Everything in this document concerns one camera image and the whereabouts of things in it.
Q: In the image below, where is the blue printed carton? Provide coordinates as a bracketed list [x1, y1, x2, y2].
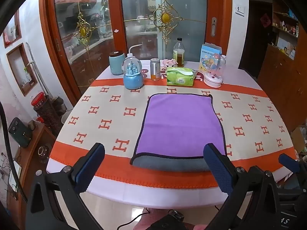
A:
[198, 43, 222, 72]

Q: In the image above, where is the thick black cable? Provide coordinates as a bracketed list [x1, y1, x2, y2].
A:
[0, 100, 28, 203]

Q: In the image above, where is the orange framed glass door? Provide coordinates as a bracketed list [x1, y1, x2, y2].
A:
[38, 0, 233, 101]

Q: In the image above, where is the pink domed toy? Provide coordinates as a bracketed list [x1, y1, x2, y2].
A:
[204, 54, 227, 88]

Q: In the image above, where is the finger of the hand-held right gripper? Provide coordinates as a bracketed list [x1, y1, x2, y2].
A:
[278, 154, 301, 173]

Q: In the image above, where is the gold door ornament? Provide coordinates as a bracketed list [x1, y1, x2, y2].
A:
[73, 12, 94, 51]
[148, 0, 184, 41]

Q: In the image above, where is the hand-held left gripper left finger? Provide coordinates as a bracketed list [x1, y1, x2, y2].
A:
[25, 142, 106, 230]

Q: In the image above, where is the glass oil bottle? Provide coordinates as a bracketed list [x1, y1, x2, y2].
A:
[173, 37, 185, 68]

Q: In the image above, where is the green tissue pack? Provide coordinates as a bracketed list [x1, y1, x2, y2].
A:
[166, 67, 198, 87]

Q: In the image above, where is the silver orange can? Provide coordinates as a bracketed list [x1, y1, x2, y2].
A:
[150, 58, 161, 81]

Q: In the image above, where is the framed wall niche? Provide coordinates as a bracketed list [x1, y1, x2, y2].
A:
[2, 9, 22, 49]
[6, 43, 38, 97]

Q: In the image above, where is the wooden shelf cabinet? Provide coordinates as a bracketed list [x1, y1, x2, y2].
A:
[257, 0, 307, 135]

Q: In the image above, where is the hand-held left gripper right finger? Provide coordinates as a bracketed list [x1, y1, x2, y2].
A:
[203, 143, 282, 230]

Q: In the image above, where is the dark green device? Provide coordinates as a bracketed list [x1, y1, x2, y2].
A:
[8, 117, 33, 148]

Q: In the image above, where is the wooden side cabinet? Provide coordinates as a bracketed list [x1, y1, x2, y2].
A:
[6, 121, 57, 230]

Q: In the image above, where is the blue snow globe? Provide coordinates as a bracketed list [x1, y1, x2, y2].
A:
[122, 54, 144, 91]

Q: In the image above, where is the purple towel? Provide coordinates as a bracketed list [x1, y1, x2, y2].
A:
[130, 92, 227, 165]

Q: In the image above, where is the white curved tube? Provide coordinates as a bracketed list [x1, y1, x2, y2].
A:
[126, 44, 143, 58]

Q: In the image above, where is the thin black cable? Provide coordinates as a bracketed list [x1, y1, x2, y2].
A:
[117, 207, 150, 230]

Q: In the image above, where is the red lidded jar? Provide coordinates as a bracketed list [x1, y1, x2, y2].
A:
[31, 92, 63, 137]

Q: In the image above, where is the teal canister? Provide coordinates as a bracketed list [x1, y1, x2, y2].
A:
[109, 51, 126, 76]

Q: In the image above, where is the orange beige printed tablecloth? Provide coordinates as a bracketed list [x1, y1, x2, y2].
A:
[47, 60, 298, 190]

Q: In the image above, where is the black zipper pouch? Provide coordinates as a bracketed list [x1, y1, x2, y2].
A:
[151, 209, 192, 230]

